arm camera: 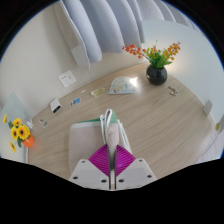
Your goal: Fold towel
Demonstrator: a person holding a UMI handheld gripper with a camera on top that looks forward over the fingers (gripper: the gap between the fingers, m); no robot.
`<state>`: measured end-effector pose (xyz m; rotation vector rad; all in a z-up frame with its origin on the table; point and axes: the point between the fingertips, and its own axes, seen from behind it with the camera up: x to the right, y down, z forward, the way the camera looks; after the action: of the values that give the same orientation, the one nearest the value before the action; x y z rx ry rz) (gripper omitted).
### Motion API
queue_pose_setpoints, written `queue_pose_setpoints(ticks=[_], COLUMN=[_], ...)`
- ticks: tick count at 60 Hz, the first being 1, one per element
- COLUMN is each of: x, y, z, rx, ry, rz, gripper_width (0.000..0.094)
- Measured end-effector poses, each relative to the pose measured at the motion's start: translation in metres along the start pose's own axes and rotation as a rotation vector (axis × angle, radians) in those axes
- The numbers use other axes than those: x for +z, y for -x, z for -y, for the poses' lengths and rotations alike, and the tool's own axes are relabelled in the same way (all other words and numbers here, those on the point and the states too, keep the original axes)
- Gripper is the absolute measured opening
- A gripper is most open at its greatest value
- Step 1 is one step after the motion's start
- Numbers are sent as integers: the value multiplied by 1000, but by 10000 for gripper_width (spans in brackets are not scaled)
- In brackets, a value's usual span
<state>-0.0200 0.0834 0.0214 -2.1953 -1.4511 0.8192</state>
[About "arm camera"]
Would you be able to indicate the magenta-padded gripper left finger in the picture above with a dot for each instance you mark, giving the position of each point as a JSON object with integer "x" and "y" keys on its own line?
{"x": 95, "y": 170}

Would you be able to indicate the beige towel with green corner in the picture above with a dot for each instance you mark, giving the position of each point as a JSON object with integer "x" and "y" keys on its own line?
{"x": 85, "y": 140}

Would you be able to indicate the white wall socket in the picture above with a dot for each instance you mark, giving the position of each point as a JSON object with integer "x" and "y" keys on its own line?
{"x": 67, "y": 78}

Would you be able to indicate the yellow-green chair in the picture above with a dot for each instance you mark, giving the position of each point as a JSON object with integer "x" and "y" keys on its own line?
{"x": 220, "y": 124}

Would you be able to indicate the small blue card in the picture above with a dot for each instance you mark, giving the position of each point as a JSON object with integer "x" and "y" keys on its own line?
{"x": 75, "y": 101}

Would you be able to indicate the small pale sticker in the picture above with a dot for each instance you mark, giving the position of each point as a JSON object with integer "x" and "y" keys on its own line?
{"x": 41, "y": 120}

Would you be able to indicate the white label tag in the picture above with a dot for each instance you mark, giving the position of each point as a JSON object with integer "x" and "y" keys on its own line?
{"x": 207, "y": 107}

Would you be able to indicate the small yellow card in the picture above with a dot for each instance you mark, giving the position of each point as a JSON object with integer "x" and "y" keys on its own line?
{"x": 98, "y": 92}

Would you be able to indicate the frosted desk partition panel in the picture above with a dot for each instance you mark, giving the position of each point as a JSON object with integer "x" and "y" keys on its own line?
{"x": 11, "y": 110}
{"x": 200, "y": 66}

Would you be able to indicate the orange vase with sunflowers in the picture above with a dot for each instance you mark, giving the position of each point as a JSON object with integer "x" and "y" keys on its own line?
{"x": 23, "y": 135}

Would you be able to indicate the small metal keys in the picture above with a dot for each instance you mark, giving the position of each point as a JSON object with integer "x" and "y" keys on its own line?
{"x": 172, "y": 90}

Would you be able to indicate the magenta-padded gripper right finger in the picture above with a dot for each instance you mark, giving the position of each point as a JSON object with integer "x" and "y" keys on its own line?
{"x": 131, "y": 170}

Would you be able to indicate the black vase with orange flowers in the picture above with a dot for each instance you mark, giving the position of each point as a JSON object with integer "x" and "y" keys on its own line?
{"x": 156, "y": 75}

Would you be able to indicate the small white box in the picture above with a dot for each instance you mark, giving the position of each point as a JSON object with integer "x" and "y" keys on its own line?
{"x": 55, "y": 106}

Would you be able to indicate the pale grey curtain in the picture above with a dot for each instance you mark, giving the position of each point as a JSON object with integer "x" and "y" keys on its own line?
{"x": 110, "y": 26}

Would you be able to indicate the small green sticker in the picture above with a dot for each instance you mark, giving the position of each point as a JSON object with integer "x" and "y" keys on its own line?
{"x": 45, "y": 124}

